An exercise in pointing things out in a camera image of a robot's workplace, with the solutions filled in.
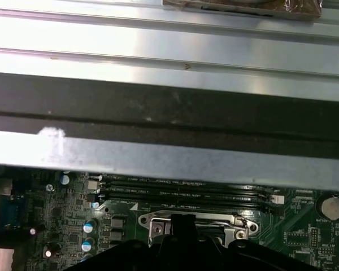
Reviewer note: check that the silver socket cover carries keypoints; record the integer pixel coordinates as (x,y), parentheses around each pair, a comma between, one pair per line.
(228,232)

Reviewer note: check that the CPU socket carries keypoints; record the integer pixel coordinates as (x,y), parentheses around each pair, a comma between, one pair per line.
(158,228)

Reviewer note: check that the blue port connector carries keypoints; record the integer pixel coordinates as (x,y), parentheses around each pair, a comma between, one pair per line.
(17,211)

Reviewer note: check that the green motherboard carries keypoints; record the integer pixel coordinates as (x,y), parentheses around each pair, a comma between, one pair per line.
(299,248)

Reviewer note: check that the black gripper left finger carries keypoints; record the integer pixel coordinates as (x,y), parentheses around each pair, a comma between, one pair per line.
(175,226)

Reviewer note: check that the round coin battery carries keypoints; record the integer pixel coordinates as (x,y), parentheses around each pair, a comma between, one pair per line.
(332,208)

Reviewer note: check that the silver capacitor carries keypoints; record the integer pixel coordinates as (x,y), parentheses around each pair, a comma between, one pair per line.
(90,226)
(65,179)
(88,245)

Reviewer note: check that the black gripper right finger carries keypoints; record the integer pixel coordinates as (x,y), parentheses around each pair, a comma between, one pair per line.
(191,226)

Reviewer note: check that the black open PC case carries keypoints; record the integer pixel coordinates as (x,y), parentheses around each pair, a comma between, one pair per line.
(158,107)

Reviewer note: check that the black RAM slot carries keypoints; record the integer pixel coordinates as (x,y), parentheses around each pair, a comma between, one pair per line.
(158,185)
(186,199)

